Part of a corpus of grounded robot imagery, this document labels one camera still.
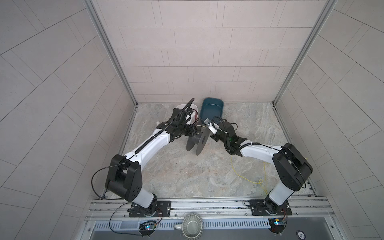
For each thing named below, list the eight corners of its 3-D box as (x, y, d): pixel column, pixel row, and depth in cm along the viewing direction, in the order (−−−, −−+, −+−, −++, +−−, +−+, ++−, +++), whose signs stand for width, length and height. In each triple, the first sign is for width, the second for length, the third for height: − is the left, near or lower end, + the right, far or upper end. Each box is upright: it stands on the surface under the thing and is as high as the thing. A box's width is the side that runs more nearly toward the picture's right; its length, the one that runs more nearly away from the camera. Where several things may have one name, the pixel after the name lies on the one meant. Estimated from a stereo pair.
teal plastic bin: (200, 120, 108) (200, 115, 104) (200, 101, 121) (200, 96, 117) (224, 120, 109) (225, 115, 105) (221, 101, 121) (222, 96, 117)
